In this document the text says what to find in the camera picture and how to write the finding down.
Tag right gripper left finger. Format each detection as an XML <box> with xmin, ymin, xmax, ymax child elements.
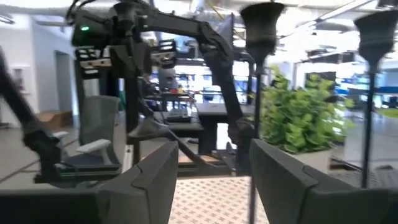
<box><xmin>0</xmin><ymin>140</ymin><xmax>180</xmax><ymax>224</ymax></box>

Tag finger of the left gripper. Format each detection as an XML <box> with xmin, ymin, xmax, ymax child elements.
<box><xmin>132</xmin><ymin>46</ymin><xmax>153</xmax><ymax>94</ymax></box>
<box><xmin>110</xmin><ymin>46</ymin><xmax>133</xmax><ymax>94</ymax></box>

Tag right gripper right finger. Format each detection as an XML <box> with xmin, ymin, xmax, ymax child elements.
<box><xmin>249</xmin><ymin>138</ymin><xmax>398</xmax><ymax>224</ymax></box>

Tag grey office chair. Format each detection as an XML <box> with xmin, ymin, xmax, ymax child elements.
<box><xmin>51</xmin><ymin>94</ymin><xmax>123</xmax><ymax>184</ymax></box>

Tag brown cardboard box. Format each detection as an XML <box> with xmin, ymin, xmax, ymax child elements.
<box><xmin>35</xmin><ymin>109</ymin><xmax>74</xmax><ymax>130</ymax></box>

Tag black desk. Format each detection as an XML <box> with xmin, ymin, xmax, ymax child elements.
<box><xmin>146</xmin><ymin>101</ymin><xmax>256</xmax><ymax>154</ymax></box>

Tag small green plant white pot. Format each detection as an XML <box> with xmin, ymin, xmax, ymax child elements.
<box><xmin>260</xmin><ymin>64</ymin><xmax>354</xmax><ymax>175</ymax></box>

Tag black aluminium table frame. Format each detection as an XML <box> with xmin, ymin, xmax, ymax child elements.
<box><xmin>123</xmin><ymin>74</ymin><xmax>237</xmax><ymax>178</ymax></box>

